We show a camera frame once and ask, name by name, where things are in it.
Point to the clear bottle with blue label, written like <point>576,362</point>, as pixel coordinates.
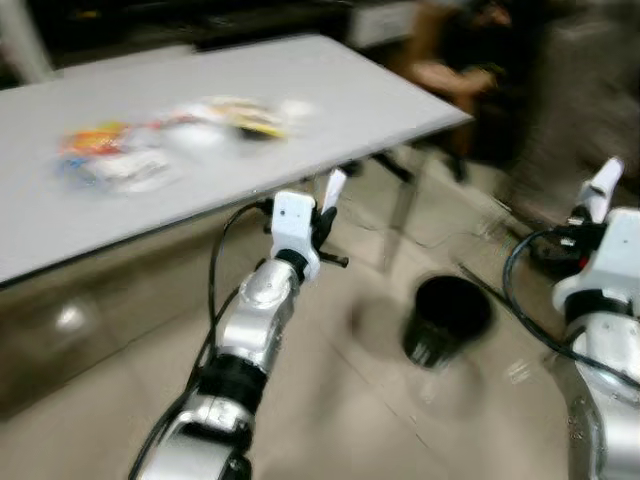
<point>120,172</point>

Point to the grey fabric sofa chair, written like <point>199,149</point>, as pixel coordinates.
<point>580,100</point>

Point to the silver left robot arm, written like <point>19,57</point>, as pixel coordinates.
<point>250,330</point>

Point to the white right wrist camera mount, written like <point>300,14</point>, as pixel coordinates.
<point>615,265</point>

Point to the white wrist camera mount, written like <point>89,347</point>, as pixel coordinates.
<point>293,225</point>
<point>615,265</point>

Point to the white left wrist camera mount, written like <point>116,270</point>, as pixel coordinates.
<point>293,225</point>

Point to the orange snack bag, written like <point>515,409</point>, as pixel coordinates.
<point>95,140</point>

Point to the black rubbish bin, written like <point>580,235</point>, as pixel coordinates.
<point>445,315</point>

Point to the yellow snack package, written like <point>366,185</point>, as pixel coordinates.
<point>250,118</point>

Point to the seated person in dark clothes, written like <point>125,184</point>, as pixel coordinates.
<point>460,60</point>

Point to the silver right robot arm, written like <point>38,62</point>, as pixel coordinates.
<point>605,390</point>

